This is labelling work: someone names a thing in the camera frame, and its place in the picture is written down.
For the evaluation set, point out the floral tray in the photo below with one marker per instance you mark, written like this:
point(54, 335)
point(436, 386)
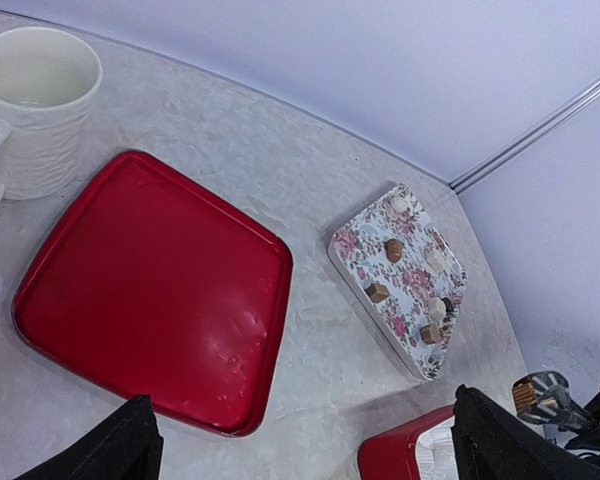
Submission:
point(357, 250)

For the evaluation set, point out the steel serving tongs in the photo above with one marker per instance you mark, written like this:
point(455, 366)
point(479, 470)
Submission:
point(554, 404)

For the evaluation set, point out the right aluminium frame post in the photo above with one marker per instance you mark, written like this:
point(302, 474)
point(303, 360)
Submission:
point(533, 134)

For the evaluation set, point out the tan hexagon chocolate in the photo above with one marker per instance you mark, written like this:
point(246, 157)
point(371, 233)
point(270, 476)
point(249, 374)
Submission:
point(430, 334)

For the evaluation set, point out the brown caramel chocolate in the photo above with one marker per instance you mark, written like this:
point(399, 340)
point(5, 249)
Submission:
point(394, 250)

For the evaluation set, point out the white chocolate on tray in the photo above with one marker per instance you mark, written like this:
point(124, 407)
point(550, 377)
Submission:
point(399, 203)

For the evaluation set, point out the light brown chocolate cube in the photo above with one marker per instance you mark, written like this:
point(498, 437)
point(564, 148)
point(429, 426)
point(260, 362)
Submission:
point(377, 292)

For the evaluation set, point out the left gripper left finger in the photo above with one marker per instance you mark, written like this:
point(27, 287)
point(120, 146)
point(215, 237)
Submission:
point(125, 445)

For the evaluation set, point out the red chocolate tin box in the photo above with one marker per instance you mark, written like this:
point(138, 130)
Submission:
point(394, 454)

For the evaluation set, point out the small black chocolate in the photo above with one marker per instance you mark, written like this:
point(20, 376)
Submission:
point(448, 304)

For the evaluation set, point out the red tin lid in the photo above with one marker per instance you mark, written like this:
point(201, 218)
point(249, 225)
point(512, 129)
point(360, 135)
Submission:
point(151, 284)

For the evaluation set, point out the white cube chocolate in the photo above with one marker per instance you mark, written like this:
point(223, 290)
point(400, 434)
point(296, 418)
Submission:
point(435, 261)

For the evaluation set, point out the cream ribbed mug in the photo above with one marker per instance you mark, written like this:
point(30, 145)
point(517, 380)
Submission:
point(48, 82)

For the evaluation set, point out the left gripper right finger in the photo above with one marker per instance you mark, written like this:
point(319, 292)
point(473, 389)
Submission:
point(490, 443)

